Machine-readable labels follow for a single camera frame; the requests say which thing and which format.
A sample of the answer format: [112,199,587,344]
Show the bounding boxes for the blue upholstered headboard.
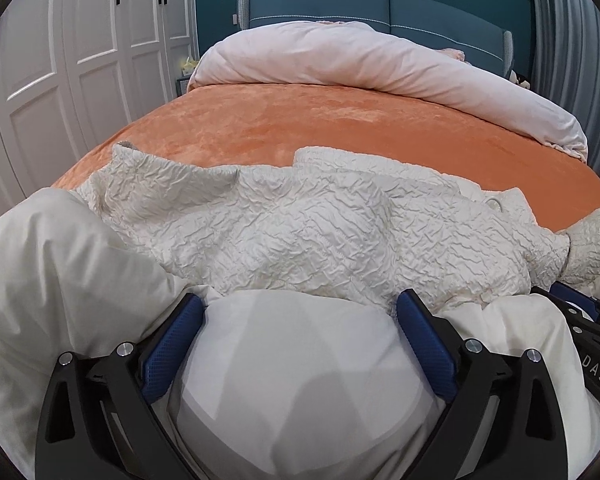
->
[237,0,515,80]

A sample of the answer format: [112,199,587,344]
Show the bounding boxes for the white panelled wardrobe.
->
[0,0,197,233]

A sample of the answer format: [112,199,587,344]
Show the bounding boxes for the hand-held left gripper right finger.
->
[396,288,589,480]

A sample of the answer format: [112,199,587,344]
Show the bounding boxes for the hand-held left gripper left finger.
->
[34,292,204,480]

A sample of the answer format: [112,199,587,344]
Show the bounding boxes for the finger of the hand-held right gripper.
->
[530,282,600,348]

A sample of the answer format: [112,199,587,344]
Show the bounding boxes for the orange plush blanket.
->
[50,82,600,211]

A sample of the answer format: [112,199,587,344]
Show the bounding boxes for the grey curtain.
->
[527,0,600,196]

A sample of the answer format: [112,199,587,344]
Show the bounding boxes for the pale pink duvet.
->
[189,20,590,163]

